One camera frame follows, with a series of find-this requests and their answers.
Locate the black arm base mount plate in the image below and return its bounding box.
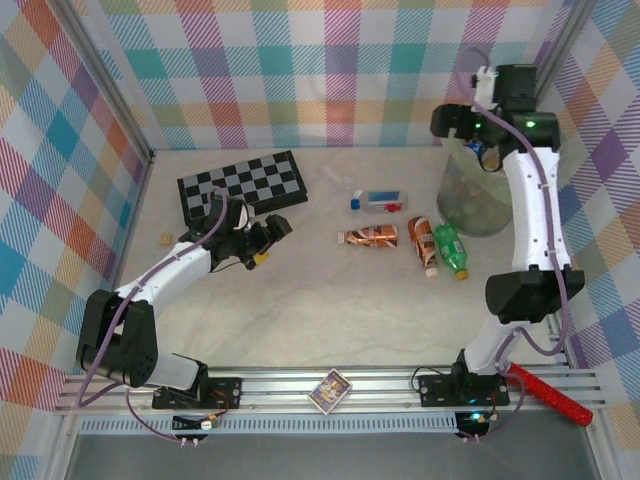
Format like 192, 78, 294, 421
151, 377, 244, 411
417, 372, 511, 407

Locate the aluminium mounting rail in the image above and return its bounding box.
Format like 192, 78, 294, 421
52, 366, 604, 415

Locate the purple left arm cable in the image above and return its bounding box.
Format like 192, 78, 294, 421
77, 185, 231, 444

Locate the aluminium frame post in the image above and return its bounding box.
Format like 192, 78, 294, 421
537, 0, 599, 96
62, 0, 155, 169

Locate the green plastic bottle yellow cap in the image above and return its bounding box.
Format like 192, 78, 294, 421
432, 222, 472, 282

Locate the playing card box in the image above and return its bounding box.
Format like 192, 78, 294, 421
307, 368, 354, 414

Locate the small clear unlabelled plastic bottle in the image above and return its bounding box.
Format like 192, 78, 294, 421
319, 164, 355, 192

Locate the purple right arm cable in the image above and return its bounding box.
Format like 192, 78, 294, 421
455, 47, 572, 444

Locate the red glittery stick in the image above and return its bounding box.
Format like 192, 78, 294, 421
506, 363, 595, 428

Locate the small black electronics board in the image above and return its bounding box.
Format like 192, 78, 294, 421
171, 412, 224, 435
455, 409, 495, 437

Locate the brown label plastic bottle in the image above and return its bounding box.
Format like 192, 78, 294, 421
406, 215, 441, 279
335, 224, 401, 249

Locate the grey slotted cable duct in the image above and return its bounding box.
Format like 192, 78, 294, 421
79, 412, 459, 436

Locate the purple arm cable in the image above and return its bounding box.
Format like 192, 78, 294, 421
77, 185, 231, 444
455, 47, 572, 444

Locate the black and grey chessboard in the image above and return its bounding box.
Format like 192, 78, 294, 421
176, 149, 310, 235

